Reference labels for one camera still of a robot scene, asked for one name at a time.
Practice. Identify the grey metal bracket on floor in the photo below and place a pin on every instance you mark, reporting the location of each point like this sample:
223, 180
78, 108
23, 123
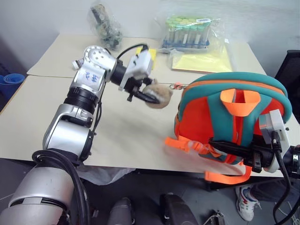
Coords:
214, 218

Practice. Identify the black office chair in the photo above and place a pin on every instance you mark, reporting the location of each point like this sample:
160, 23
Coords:
289, 68

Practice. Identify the orange and teal backpack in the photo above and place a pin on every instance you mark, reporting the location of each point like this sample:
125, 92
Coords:
225, 112

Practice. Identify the bystander leg in jeans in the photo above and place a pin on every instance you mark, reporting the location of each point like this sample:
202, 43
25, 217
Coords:
274, 189

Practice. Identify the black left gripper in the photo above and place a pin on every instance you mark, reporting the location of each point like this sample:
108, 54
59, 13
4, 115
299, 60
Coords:
133, 84

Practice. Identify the bag of green-capped test tubes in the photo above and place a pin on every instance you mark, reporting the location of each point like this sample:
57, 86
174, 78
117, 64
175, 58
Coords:
187, 31

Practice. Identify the dark rounded shape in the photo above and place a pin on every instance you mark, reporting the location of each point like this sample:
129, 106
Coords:
122, 212
177, 209

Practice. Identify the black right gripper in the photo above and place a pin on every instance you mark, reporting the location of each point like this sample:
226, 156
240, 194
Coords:
260, 152

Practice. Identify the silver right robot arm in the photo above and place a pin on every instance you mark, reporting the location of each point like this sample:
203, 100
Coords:
294, 159

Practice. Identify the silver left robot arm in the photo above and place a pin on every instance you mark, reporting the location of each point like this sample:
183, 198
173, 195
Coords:
63, 131

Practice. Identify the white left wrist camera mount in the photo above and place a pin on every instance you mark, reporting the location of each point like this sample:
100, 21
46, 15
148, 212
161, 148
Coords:
140, 64

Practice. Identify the white sneaker of bystander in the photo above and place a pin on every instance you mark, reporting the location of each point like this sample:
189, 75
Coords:
246, 202

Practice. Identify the clear plastic bag under table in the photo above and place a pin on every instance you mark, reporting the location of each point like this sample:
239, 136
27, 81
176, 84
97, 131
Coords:
103, 174

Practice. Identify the yellow paper in plastic sleeve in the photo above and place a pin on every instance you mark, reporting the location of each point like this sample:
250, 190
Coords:
201, 62

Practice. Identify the yellow flat box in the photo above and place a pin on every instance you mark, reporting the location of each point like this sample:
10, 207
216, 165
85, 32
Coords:
153, 58

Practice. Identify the clear bag of green parts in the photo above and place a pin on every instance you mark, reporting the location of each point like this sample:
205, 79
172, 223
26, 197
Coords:
105, 25

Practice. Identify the blue rolled mat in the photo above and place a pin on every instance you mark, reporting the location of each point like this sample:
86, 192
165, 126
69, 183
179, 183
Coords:
10, 82

